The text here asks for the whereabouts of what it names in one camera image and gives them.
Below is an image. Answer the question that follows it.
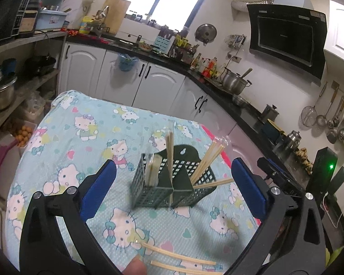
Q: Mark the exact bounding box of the white kitchen cabinet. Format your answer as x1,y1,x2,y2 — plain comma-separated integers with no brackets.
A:
57,41,238,146

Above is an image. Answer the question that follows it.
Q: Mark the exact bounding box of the black kitchen countertop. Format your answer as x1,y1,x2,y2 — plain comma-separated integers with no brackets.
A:
66,31,313,175

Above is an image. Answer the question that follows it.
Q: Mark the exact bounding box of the pale wooden chopstick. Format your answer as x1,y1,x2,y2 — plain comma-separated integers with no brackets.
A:
193,178,235,190
142,242,217,265
150,261,215,275

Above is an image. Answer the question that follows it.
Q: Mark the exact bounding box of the wooden cutting board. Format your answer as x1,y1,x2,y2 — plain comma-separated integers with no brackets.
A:
103,0,131,36

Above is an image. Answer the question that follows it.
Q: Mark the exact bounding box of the steel teapot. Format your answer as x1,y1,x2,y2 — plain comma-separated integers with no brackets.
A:
282,130,302,152

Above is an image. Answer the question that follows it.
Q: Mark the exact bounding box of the blue knife block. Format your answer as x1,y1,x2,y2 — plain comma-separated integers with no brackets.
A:
155,33,175,55

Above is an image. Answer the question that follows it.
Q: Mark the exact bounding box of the white upper cabinet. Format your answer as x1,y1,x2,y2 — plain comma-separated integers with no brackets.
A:
323,0,344,88

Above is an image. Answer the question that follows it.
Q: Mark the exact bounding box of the small steel cup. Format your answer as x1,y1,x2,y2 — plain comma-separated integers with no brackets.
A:
261,104,277,122

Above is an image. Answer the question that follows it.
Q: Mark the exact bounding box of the cartoon cat printed blanket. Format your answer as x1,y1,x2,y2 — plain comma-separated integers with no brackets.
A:
4,90,261,275

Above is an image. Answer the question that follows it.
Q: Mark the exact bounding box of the large steel pot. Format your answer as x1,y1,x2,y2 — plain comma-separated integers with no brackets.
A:
221,68,252,95

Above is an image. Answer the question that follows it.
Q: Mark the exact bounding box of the pile of small oranges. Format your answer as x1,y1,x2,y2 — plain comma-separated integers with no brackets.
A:
10,124,35,148

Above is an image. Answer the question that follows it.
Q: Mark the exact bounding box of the hanging wire strainer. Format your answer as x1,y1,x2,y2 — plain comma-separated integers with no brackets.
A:
300,82,328,127

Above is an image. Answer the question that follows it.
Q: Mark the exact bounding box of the kitchen window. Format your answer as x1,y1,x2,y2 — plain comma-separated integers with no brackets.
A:
119,0,214,28

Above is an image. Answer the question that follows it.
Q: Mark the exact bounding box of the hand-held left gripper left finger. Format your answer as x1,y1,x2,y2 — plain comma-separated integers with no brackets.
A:
19,158,124,275

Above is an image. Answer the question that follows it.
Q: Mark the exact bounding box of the black range hood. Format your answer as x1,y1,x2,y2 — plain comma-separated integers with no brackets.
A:
246,2,327,86

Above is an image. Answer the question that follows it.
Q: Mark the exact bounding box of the green plastic utensil holder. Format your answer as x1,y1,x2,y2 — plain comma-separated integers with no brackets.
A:
130,144,218,210

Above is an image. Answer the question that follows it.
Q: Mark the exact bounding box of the person's left hand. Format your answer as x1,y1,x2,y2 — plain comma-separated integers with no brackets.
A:
123,254,147,275

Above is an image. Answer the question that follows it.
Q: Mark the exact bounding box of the steel kitchen faucet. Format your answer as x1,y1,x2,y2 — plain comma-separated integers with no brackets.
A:
92,6,111,32

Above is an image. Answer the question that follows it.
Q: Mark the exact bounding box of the steel pot with lid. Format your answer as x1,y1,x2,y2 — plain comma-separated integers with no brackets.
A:
0,74,18,112

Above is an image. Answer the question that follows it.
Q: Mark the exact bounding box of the row of condiment bottles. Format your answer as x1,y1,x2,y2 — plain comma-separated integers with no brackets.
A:
189,53,221,79

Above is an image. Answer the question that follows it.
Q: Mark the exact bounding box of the yellow canister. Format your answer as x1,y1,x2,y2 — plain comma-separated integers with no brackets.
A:
79,16,94,34

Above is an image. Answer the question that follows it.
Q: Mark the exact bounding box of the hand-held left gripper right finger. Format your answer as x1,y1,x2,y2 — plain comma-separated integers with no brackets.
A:
231,157,329,275

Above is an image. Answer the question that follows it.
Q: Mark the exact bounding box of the pile of ginger roots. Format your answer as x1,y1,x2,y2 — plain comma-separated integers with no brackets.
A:
295,147,314,174

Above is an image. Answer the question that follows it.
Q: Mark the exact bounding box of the blue dish drainer box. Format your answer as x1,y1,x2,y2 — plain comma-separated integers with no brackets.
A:
35,7,70,31

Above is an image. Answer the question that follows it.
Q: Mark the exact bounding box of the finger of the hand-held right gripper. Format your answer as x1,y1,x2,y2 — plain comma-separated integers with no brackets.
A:
256,157,278,179

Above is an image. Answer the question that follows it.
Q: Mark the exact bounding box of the black wok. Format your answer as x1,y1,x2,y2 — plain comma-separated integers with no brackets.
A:
24,55,57,76

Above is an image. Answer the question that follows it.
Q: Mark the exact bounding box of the dark blue pot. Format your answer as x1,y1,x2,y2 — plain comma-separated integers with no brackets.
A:
262,119,287,144

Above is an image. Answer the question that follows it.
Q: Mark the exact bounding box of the small steel bowl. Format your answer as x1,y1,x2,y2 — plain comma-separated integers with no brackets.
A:
232,94,251,108

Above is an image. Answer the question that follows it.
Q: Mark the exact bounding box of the blue cup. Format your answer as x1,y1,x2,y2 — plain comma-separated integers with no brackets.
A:
2,59,17,75

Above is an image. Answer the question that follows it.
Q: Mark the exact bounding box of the blue hanging bag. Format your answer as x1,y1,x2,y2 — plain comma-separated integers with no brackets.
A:
116,53,139,72

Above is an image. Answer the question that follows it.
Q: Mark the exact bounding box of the grey storage shelf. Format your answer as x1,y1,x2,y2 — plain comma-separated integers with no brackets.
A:
0,30,68,146

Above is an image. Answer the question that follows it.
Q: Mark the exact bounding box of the black microwave oven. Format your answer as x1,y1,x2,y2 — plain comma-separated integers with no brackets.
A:
0,0,29,46

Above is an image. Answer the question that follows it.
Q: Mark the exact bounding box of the silver vent duct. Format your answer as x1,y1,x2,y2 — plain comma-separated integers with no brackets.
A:
231,0,277,13

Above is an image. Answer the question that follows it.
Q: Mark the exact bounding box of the hanging steel pot lid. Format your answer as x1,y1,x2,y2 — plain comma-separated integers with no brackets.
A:
195,24,217,44

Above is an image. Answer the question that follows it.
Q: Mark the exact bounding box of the bunch of wooden chopsticks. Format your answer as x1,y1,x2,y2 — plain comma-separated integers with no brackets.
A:
145,132,227,209

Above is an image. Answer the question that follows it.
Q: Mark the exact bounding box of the row of hanging kitchen utensils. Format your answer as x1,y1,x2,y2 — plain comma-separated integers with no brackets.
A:
317,80,344,151

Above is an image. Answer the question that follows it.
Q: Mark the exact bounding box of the wall knife rack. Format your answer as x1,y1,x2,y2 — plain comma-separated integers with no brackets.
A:
225,34,247,49

